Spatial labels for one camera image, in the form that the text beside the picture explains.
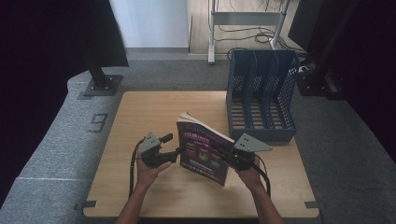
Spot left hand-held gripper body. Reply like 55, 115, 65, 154
137, 132, 179, 169

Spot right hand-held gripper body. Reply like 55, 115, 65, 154
224, 133, 274, 172

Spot purple paperback book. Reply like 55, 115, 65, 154
176, 111, 236, 187

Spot blue plastic file rack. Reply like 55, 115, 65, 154
226, 49, 301, 144

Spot person's left hand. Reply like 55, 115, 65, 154
135, 158, 173, 190

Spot person's right hand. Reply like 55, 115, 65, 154
235, 161, 266, 191

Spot dark equipment stand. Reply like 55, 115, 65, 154
288, 0, 347, 101

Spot black curtain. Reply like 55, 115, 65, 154
0, 0, 130, 206
340, 0, 396, 162

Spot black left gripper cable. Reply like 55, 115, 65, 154
128, 138, 147, 198

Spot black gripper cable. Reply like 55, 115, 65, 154
251, 154, 272, 198
128, 138, 147, 198

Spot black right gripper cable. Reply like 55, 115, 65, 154
251, 154, 272, 198

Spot grey table bracket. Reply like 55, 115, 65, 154
74, 200, 98, 211
304, 201, 325, 210

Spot black post with base plate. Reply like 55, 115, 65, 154
81, 54, 123, 97

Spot black floor cables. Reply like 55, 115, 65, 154
214, 0, 307, 61

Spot white metal stand frame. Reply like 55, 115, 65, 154
207, 0, 291, 65

